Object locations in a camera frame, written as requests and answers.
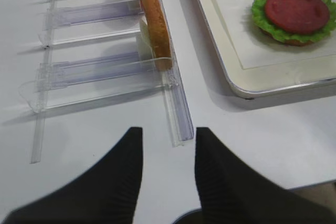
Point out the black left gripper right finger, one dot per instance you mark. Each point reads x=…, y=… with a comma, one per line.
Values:
x=232, y=192

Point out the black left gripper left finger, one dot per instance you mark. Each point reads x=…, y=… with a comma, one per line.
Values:
x=106, y=193

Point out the green lettuce on burger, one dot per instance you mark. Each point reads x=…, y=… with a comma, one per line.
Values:
x=260, y=20

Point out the cream metal tray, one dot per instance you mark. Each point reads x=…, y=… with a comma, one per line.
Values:
x=254, y=64

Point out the clear acrylic left rack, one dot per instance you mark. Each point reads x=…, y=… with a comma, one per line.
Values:
x=86, y=53

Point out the brown bun slice left rack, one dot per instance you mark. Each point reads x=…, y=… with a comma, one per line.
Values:
x=158, y=34

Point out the burger stack bottom bun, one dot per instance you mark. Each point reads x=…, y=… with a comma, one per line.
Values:
x=290, y=42

